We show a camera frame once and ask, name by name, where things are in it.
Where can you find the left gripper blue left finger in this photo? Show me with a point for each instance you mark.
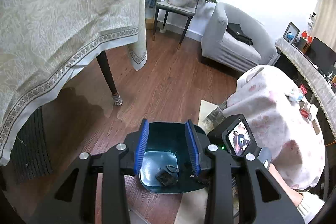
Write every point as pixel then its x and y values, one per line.
pixel 143 134

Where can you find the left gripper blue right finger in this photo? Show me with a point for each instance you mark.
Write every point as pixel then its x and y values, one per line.
pixel 194 147

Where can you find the dark teal trash bin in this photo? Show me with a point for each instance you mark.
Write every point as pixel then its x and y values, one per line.
pixel 167 145

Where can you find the black crumpled trash piece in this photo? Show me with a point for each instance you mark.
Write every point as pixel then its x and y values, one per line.
pixel 168 176

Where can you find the person's right hand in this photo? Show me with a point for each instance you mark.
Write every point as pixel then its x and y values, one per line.
pixel 295 197

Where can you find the pink cartoon round tablecloth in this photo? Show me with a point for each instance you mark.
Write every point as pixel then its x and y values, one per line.
pixel 298 152

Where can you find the grey fabric armchair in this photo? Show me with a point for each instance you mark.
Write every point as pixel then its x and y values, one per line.
pixel 218 45

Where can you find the dark wooden table leg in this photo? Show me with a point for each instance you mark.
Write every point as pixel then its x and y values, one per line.
pixel 105 69

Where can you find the beige fringed sideboard runner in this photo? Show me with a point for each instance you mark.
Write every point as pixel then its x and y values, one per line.
pixel 320 87

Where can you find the black handbag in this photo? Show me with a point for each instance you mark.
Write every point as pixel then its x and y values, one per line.
pixel 236 32

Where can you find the framed globe picture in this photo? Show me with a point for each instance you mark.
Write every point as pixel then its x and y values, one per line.
pixel 291 33

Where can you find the black monitor screen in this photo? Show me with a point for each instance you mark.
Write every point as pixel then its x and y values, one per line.
pixel 321 55

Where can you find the grey dining chair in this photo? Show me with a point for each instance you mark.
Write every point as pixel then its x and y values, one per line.
pixel 185 8

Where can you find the beige patterned tablecloth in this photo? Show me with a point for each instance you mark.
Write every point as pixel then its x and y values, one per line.
pixel 45 43

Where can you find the white security camera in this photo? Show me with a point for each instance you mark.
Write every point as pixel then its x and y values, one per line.
pixel 312 19

